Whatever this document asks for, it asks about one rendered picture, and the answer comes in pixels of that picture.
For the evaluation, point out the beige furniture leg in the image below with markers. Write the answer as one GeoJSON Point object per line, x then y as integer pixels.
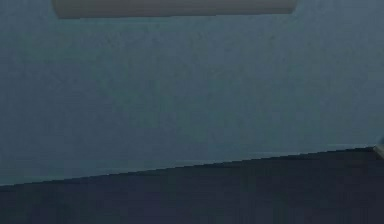
{"type": "Point", "coordinates": [379, 151]}

